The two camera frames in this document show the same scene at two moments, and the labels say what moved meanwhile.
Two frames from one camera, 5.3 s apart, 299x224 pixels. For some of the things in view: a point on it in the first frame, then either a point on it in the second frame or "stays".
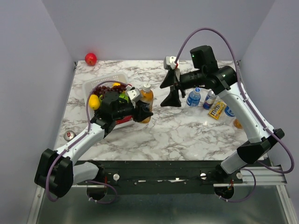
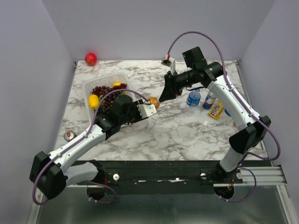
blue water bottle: x=194 y=97 stays
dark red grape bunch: x=101 y=90 stays
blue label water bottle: x=229 y=112 stays
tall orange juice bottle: x=147 y=96 -> x=154 y=100
